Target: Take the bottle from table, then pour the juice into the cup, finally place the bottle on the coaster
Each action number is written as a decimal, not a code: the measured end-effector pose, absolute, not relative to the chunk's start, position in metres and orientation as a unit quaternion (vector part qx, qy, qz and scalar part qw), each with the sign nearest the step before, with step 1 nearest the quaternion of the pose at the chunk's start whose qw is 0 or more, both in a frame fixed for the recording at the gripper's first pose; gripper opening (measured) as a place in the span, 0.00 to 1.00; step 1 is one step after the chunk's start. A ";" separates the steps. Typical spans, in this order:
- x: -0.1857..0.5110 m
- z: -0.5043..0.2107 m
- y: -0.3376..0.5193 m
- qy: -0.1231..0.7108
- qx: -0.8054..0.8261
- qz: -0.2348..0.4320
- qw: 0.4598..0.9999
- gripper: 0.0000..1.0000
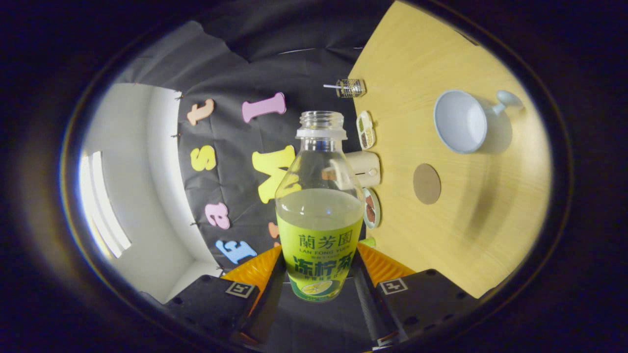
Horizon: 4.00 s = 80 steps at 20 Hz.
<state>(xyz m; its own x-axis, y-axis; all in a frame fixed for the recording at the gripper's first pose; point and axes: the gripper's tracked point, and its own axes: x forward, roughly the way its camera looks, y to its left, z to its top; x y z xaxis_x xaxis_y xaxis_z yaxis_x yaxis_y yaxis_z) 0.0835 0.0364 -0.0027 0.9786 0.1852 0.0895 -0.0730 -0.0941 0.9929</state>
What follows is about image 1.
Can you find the clear glass holder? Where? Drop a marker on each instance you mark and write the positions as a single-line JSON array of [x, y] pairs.
[[352, 88]]

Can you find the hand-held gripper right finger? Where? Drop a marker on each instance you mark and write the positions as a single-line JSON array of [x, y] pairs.
[[427, 299]]

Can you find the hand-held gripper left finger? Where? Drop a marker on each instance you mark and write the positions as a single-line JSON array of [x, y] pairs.
[[216, 304]]

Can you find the white divided snack tray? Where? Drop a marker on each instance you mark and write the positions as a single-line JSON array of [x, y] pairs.
[[365, 130]]

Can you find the black backdrop cloth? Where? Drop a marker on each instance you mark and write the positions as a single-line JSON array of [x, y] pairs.
[[230, 142]]

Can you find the round brown coaster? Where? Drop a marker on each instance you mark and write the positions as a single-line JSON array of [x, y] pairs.
[[427, 184]]

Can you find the pale green plate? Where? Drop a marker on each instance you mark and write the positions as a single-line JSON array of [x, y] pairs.
[[378, 208]]

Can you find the green label juice bottle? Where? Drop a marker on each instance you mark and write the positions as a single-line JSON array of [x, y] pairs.
[[320, 235]]

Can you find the wooden table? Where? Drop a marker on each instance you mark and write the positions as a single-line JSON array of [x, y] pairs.
[[490, 206]]

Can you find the white cup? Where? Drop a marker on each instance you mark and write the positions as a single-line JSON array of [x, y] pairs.
[[461, 122]]

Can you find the ceiling light panel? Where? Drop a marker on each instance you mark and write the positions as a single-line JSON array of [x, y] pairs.
[[105, 211]]

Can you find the white toaster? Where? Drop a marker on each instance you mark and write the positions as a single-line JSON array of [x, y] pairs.
[[369, 169]]

